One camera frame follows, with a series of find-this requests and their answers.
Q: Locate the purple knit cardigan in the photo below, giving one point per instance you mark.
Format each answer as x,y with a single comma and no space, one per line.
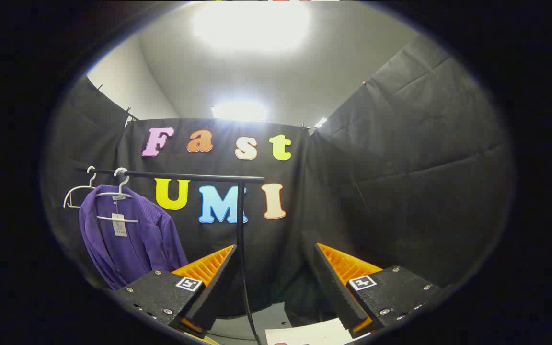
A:
132,249

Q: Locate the ceiling light panel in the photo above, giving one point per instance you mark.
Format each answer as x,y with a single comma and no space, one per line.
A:
239,111
252,24

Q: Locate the black backdrop cloth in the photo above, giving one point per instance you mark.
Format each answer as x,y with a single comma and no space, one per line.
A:
376,191

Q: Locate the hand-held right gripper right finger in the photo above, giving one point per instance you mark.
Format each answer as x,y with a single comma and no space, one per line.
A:
336,292

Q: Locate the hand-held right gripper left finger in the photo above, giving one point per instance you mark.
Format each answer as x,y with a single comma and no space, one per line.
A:
218,292

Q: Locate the black metal clothes rack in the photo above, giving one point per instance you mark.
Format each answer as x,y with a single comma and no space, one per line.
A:
241,215

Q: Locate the white plastic hanger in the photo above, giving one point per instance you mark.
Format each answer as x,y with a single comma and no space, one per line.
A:
78,189
123,184

